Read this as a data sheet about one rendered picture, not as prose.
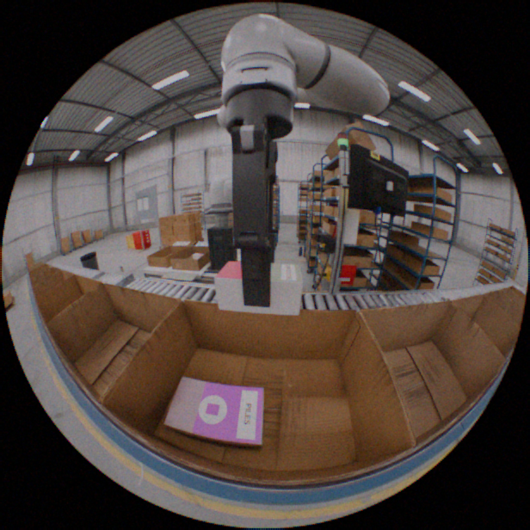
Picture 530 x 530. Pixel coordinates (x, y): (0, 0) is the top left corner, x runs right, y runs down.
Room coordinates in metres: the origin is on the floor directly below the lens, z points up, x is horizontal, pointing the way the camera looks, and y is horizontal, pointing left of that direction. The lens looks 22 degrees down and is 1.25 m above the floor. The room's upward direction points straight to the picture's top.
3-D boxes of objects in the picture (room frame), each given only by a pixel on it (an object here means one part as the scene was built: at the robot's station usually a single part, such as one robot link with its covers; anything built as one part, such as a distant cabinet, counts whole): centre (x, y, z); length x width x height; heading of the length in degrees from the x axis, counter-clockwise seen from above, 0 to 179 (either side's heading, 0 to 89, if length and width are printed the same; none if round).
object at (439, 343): (0.08, -0.37, 0.97); 0.39 x 0.29 x 0.17; 84
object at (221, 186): (1.21, 0.32, 1.36); 0.18 x 0.16 x 0.22; 106
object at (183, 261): (1.31, 0.63, 0.80); 0.38 x 0.28 x 0.10; 174
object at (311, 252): (3.10, -1.08, 0.98); 0.98 x 0.49 x 1.96; 171
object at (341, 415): (0.12, 0.01, 0.96); 0.39 x 0.29 x 0.17; 84
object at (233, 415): (0.08, 0.08, 0.92); 0.16 x 0.11 x 0.07; 89
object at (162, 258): (1.37, 0.96, 0.80); 0.38 x 0.28 x 0.10; 171
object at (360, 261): (1.41, -0.84, 0.79); 0.40 x 0.30 x 0.10; 175
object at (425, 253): (1.42, -1.79, 0.98); 0.98 x 0.49 x 1.96; 174
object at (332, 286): (0.81, -0.40, 1.11); 0.12 x 0.05 x 0.88; 84
